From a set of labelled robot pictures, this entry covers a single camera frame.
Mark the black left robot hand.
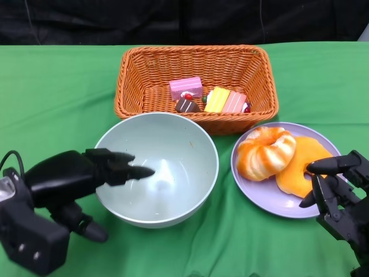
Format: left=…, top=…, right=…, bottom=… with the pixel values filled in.
left=24, top=148, right=156, bottom=243

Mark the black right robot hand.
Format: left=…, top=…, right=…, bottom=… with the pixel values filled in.
left=298, top=149, right=369, bottom=277

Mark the deep orange ring bread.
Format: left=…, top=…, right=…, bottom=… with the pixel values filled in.
left=275, top=136, right=335, bottom=199

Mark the orange white striped ring bread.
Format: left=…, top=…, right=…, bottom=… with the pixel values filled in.
left=236, top=126, right=297, bottom=182

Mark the pale green round bowl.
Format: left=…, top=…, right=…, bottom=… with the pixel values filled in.
left=94, top=111, right=220, bottom=229

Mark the lavender round plate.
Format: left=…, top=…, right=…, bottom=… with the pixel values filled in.
left=229, top=121, right=349, bottom=219

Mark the orange wicker basket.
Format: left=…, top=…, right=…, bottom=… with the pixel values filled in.
left=114, top=44, right=280, bottom=135

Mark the chocolate brown layered cake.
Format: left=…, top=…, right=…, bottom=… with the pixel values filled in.
left=175, top=96, right=202, bottom=114

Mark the bright pink layered cake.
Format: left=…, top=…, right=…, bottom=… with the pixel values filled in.
left=169, top=76, right=204, bottom=101

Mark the salmon pink cake slice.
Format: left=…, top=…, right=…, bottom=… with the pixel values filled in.
left=221, top=91, right=251, bottom=114

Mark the yellow layered cake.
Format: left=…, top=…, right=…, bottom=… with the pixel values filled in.
left=204, top=86, right=231, bottom=113

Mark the green tablecloth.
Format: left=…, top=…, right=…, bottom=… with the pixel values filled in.
left=0, top=42, right=369, bottom=277

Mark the black backdrop curtain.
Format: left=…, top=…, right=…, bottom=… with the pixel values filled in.
left=0, top=0, right=369, bottom=46

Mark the light grey corner object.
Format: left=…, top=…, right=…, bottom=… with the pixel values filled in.
left=356, top=25, right=369, bottom=43

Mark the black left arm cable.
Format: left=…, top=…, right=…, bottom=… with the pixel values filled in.
left=0, top=149, right=26, bottom=177

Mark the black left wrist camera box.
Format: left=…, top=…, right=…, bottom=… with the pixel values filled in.
left=0, top=167, right=70, bottom=276

